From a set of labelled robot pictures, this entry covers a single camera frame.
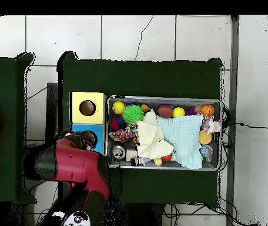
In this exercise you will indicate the cream waffle cloth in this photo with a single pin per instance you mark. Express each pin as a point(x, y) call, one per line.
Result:
point(150, 139)

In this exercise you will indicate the silver metal can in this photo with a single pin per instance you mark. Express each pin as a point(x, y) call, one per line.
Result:
point(118, 152)

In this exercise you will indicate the mint green waffle cloth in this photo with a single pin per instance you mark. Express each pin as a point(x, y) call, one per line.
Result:
point(183, 139)

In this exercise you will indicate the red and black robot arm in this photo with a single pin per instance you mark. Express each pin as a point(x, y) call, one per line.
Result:
point(77, 164)

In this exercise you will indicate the wooden box with three holes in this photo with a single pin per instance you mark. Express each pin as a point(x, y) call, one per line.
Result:
point(98, 113)

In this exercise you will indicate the green spiky rubber ball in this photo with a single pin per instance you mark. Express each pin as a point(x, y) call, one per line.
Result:
point(132, 114)

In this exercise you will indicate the yellow smiley foam ball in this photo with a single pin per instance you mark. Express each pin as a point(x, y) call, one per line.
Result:
point(118, 107)

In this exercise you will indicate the brown toy football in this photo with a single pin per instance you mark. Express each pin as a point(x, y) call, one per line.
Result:
point(165, 111)

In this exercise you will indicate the yellow tennis ball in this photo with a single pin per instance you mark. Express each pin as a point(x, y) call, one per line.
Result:
point(179, 112)

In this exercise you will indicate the dark green table cloth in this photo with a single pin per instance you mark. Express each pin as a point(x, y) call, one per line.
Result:
point(4, 82)
point(136, 77)

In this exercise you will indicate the peach foam ball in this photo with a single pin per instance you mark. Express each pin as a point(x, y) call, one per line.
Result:
point(204, 137)

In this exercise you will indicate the orange toy basketball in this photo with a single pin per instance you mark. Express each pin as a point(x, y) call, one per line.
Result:
point(207, 110)

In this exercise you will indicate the globe print foam ball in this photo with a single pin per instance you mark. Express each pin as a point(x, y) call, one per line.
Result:
point(206, 150)

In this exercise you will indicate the black upright panel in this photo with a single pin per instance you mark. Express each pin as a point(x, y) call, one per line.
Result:
point(51, 106)

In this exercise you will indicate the grey metal rail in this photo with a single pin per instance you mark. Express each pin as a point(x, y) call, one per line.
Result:
point(232, 94)

